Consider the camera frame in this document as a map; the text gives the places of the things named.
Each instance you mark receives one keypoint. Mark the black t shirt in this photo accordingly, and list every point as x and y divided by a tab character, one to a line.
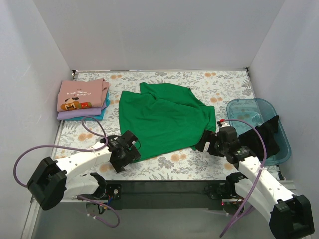
267	132

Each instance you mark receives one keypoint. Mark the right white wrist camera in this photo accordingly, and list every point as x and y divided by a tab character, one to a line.
222	123

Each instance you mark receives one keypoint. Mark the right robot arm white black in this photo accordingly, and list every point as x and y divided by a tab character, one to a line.
289	215

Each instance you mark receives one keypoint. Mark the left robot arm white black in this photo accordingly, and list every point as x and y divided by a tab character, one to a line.
78	174

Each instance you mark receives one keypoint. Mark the aluminium frame rail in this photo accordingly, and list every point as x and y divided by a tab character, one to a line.
289	216

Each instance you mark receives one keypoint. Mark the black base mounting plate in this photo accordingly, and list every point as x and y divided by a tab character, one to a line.
205	194

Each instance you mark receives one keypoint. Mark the pink folded printed t shirt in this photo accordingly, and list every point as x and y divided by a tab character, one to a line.
75	95

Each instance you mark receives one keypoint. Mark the floral patterned table mat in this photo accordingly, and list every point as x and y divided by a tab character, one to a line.
214	88

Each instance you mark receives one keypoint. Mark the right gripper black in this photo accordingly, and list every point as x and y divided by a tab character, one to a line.
213	144

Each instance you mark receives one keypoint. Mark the green t shirt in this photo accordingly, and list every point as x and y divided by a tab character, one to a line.
165	118

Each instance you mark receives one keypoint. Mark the teal folded t shirt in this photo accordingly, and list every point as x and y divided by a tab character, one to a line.
96	112

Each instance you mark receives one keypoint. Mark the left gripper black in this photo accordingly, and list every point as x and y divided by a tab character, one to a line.
132	146

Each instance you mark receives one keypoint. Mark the lilac folded t shirt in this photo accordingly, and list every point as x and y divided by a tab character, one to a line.
68	114

